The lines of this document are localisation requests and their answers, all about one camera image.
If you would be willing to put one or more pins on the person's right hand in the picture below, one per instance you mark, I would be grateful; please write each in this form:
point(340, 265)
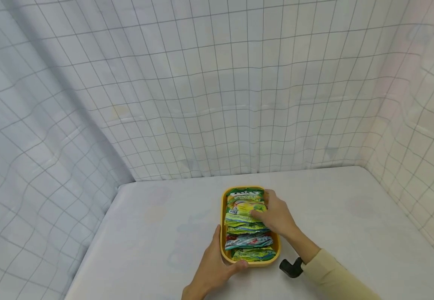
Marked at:
point(279, 218)

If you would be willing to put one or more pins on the person's left hand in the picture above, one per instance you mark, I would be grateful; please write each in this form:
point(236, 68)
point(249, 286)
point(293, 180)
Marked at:
point(211, 273)

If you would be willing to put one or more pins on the person's left index finger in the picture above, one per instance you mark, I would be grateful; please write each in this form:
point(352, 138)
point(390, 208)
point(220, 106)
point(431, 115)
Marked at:
point(239, 266)

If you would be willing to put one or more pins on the person's right thumb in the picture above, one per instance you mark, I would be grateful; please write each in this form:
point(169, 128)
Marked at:
point(257, 215)

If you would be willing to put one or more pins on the person's right fingers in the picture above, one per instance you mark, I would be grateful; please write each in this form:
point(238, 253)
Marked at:
point(270, 198)

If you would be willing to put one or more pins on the person's left thumb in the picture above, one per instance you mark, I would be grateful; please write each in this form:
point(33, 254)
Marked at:
point(216, 241)

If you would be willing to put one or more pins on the yellow plastic tray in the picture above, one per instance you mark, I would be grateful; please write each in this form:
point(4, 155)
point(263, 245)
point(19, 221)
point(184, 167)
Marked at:
point(263, 263)

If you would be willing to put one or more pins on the stack of snack packets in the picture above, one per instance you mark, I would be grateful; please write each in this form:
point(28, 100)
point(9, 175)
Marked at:
point(247, 242)

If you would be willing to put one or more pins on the person's right forearm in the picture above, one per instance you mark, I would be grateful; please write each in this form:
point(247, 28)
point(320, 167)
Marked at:
point(333, 275)

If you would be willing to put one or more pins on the black wrist band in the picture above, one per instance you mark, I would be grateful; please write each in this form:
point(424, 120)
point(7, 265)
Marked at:
point(290, 268)

